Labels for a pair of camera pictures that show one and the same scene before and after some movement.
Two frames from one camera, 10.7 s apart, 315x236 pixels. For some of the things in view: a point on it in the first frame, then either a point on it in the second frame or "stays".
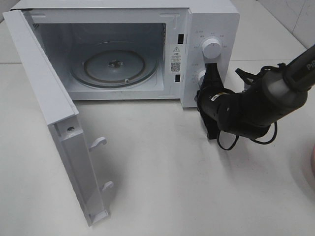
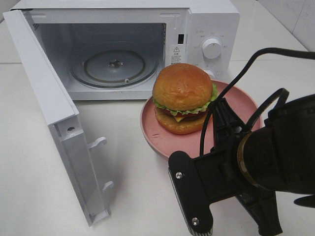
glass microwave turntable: [114, 64] stays
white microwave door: [61, 117] stays
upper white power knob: [211, 48] stays
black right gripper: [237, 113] to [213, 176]
